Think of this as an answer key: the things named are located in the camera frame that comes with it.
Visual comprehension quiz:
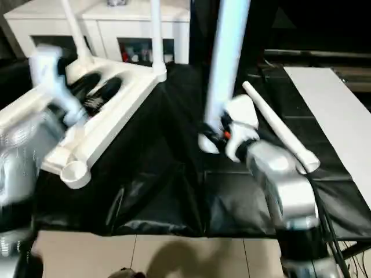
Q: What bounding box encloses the white plastic table top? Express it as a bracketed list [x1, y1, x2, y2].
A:
[0, 56, 168, 189]

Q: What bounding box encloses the black work mat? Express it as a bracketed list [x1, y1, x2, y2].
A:
[0, 56, 371, 241]

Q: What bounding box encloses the white flat board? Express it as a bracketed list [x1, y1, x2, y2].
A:
[283, 66, 371, 210]

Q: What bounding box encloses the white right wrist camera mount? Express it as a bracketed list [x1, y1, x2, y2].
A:
[222, 95, 260, 163]

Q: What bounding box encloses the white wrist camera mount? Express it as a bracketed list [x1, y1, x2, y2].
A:
[222, 95, 260, 163]
[28, 43, 86, 126]

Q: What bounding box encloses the white plastic table leg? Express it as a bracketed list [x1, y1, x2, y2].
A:
[198, 0, 252, 154]
[242, 81, 320, 174]
[60, 0, 95, 66]
[150, 0, 168, 75]

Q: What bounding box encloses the black metal stand leg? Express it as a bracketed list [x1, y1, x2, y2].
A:
[340, 237, 371, 261]

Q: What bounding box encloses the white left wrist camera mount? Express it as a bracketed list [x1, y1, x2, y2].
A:
[28, 43, 86, 126]

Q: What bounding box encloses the white cabinet with glass doors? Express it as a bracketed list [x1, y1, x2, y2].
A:
[4, 0, 191, 65]

